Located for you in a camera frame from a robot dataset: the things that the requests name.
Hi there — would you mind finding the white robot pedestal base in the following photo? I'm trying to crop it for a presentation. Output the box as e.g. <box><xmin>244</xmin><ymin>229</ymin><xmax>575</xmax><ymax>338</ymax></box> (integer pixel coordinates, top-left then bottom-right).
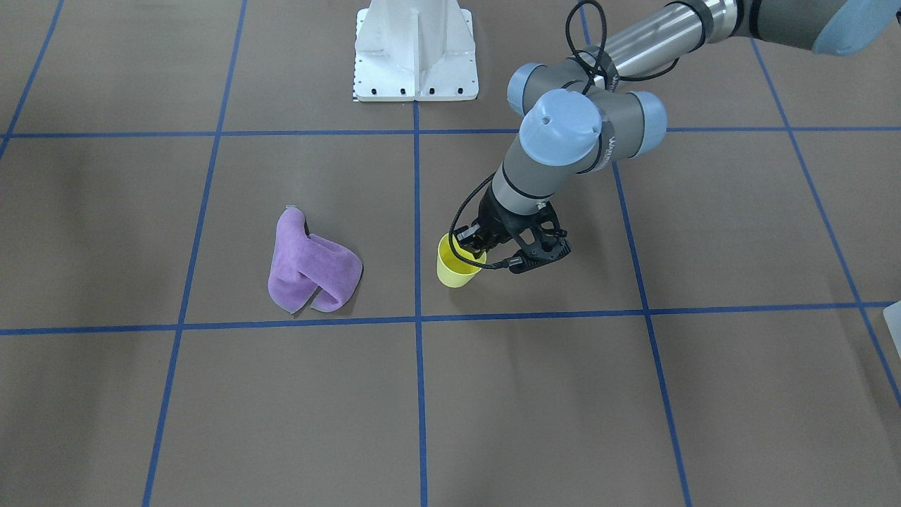
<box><xmin>352</xmin><ymin>1</ymin><xmax>479</xmax><ymax>102</ymax></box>

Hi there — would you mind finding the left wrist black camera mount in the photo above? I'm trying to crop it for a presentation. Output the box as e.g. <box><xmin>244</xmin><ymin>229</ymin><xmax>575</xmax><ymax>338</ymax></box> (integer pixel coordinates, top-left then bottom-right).
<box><xmin>508</xmin><ymin>202</ymin><xmax>572</xmax><ymax>274</ymax></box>

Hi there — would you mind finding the yellow plastic cup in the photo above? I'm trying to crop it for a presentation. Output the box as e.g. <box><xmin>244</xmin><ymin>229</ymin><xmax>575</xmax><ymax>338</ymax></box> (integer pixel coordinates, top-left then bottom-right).
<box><xmin>436</xmin><ymin>233</ymin><xmax>487</xmax><ymax>288</ymax></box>

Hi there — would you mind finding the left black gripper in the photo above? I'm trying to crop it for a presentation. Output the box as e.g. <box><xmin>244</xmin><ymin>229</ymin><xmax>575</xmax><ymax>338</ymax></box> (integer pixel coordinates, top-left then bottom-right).
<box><xmin>453</xmin><ymin>189</ymin><xmax>546</xmax><ymax>264</ymax></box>

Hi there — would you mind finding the purple microfiber cloth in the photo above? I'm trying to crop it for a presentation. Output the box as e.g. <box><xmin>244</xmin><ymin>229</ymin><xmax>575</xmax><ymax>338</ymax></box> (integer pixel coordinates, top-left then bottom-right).
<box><xmin>267</xmin><ymin>206</ymin><xmax>363</xmax><ymax>314</ymax></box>

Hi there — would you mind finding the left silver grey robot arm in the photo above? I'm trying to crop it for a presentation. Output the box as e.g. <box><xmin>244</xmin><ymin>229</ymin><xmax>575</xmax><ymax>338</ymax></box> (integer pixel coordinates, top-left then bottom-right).
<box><xmin>439</xmin><ymin>1</ymin><xmax>899</xmax><ymax>273</ymax></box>

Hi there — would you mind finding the translucent white storage box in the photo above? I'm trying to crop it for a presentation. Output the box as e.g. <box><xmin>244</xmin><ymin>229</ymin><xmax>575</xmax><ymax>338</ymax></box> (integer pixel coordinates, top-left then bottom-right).
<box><xmin>883</xmin><ymin>301</ymin><xmax>901</xmax><ymax>357</ymax></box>

